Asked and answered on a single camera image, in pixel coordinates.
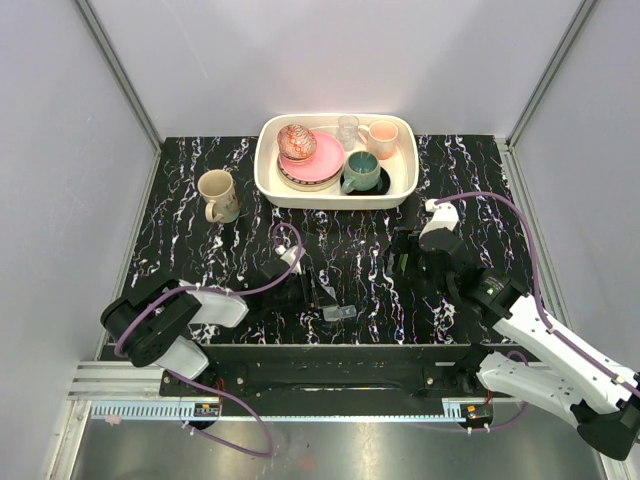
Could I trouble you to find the clear drinking glass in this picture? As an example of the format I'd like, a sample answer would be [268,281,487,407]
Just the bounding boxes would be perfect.
[336,115,359,151]

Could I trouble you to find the red patterned ceramic bowl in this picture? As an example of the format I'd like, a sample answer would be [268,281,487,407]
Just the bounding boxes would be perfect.
[277,124,317,163]

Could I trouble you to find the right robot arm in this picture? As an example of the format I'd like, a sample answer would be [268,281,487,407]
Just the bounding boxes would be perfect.
[386,228,639,461]

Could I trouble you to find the white rectangular dish tub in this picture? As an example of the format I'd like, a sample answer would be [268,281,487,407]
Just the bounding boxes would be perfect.
[254,113,420,211]

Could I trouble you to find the striped rim ceramic plate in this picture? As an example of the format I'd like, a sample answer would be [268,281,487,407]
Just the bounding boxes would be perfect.
[276,155,343,192]

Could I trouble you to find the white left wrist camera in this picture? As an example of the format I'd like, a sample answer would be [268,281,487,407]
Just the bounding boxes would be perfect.
[275,245,306,275]

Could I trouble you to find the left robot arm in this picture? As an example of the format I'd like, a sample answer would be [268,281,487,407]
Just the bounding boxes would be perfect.
[100,259,338,396]

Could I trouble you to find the teal glazed ceramic mug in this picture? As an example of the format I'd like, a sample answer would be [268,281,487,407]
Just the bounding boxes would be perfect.
[341,151,381,194]

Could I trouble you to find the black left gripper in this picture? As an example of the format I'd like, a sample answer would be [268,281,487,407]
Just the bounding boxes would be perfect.
[265,268,336,314]

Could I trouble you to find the black saucer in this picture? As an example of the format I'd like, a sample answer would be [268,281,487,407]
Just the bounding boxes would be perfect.
[346,168,391,196]

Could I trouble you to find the pink ceramic plate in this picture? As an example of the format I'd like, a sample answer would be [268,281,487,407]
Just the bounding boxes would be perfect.
[278,132,345,184]

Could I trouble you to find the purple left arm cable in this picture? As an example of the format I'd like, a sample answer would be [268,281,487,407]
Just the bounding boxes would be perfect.
[113,222,307,457]

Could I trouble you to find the cream illustrated ceramic mug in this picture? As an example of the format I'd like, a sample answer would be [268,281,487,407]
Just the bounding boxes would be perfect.
[197,169,240,224]

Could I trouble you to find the clear weekly pill organizer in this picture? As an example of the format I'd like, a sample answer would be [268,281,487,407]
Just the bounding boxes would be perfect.
[319,286,357,322]

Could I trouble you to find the slotted cable duct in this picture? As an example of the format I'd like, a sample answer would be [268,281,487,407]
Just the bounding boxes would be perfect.
[90,400,220,421]

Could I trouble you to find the pink ceramic mug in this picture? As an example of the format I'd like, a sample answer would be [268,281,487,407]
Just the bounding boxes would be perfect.
[359,120,399,160]

